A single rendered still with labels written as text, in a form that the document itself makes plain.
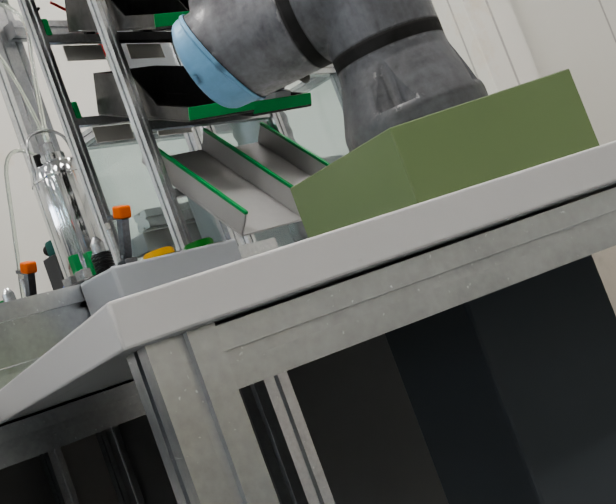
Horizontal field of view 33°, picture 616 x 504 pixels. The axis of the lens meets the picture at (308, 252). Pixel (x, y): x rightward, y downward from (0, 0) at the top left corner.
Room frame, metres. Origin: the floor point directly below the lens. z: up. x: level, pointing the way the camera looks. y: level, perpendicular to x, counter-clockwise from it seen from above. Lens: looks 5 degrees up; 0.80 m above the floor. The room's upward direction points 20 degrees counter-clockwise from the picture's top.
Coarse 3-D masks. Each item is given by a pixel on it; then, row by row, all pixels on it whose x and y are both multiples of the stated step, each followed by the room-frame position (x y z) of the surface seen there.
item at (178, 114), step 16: (96, 80) 1.77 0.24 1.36; (112, 80) 1.73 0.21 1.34; (144, 80) 1.84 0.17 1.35; (160, 80) 1.85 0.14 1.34; (176, 80) 1.81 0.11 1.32; (192, 80) 1.77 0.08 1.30; (96, 96) 1.78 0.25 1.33; (112, 96) 1.74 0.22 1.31; (144, 96) 1.67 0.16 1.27; (160, 96) 1.86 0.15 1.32; (176, 96) 1.82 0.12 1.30; (192, 96) 1.79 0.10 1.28; (112, 112) 1.76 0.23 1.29; (160, 112) 1.65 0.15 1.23; (176, 112) 1.62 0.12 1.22; (192, 112) 1.59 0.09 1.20; (208, 112) 1.62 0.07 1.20; (224, 112) 1.64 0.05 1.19; (240, 112) 1.66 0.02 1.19
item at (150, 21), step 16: (80, 0) 1.74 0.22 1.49; (112, 0) 1.67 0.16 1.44; (128, 0) 1.85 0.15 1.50; (144, 0) 1.82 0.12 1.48; (160, 0) 1.78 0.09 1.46; (176, 0) 1.75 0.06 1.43; (80, 16) 1.75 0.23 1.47; (112, 16) 1.68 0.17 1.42; (128, 16) 1.64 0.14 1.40; (144, 16) 1.61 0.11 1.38; (160, 16) 1.60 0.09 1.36; (176, 16) 1.62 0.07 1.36
